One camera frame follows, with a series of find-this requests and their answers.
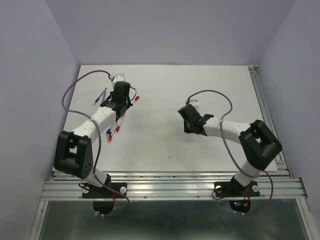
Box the light blue pen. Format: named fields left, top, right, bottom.
left=102, top=90, right=110, bottom=102

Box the blue gel pen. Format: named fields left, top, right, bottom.
left=93, top=88, right=107, bottom=105

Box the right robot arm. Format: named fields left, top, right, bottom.
left=178, top=104, right=283, bottom=195

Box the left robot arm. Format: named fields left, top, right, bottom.
left=53, top=81, right=133, bottom=197

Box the red cap marker middle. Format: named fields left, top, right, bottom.
left=115, top=115, right=126, bottom=133

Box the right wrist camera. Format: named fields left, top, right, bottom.
left=186, top=99, right=200, bottom=111

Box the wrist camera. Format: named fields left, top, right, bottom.
left=186, top=99, right=200, bottom=111
left=111, top=73, right=126, bottom=83

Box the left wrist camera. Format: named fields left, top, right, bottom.
left=111, top=73, right=126, bottom=83

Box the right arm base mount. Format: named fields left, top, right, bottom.
left=212, top=181, right=260, bottom=199

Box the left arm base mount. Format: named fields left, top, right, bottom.
left=78, top=182, right=128, bottom=199

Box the right side aluminium rail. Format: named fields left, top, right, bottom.
left=248, top=65, right=291, bottom=178

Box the aluminium rail frame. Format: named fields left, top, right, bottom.
left=30, top=171, right=318, bottom=240

